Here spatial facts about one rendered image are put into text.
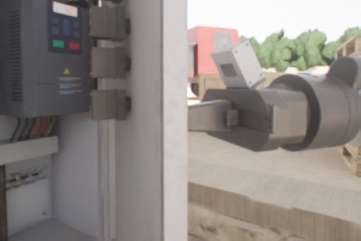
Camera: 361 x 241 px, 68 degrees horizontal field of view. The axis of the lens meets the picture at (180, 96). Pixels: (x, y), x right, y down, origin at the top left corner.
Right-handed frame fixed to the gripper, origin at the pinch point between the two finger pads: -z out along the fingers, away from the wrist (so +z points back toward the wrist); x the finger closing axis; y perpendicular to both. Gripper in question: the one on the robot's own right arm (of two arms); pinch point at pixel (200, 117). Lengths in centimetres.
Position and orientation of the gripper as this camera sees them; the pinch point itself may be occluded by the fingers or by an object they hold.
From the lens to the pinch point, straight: 26.4
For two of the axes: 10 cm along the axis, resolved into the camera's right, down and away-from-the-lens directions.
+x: 3.9, 0.5, -9.2
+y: 0.0, 10.0, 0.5
